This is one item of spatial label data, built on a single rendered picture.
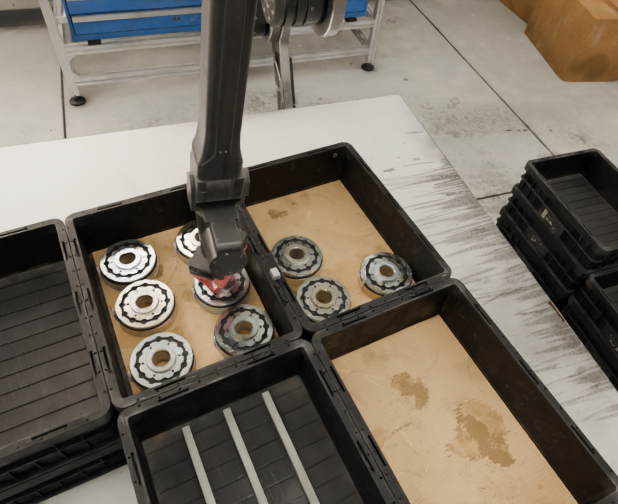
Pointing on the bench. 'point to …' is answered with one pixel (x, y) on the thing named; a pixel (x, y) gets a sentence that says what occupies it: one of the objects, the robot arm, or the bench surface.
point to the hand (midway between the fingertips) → (221, 278)
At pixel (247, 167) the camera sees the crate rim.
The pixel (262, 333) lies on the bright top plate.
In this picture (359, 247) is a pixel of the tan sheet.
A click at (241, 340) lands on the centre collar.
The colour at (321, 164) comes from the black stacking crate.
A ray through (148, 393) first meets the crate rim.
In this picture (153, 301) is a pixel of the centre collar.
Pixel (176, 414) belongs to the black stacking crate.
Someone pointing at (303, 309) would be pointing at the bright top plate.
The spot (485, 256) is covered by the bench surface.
